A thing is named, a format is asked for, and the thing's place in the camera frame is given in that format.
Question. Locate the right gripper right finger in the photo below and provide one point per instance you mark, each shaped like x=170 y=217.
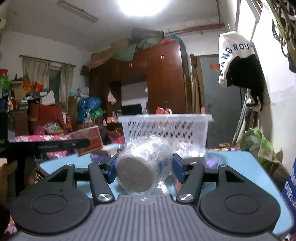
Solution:
x=190 y=174

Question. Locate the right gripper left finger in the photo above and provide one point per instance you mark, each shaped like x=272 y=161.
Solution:
x=100 y=176

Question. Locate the red box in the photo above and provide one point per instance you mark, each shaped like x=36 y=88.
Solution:
x=91 y=140

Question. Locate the grey cylindrical object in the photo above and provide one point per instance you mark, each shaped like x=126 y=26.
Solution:
x=143 y=163

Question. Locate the white plastic laundry basket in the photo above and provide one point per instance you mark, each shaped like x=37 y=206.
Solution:
x=186 y=133

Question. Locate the green plastic bag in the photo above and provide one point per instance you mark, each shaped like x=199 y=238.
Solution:
x=254 y=141

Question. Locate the orange white plastic bag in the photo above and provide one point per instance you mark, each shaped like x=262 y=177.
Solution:
x=111 y=99

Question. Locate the grey door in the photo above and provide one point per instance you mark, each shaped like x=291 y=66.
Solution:
x=223 y=103

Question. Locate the blue shopping bag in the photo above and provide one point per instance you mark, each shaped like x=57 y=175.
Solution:
x=289 y=191

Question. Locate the dark red wooden wardrobe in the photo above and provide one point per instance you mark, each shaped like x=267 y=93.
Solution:
x=158 y=74

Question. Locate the white and black hanging garment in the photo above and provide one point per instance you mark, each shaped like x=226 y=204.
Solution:
x=240 y=67

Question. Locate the hanging bag with ropes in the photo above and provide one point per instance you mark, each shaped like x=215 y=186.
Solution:
x=283 y=28

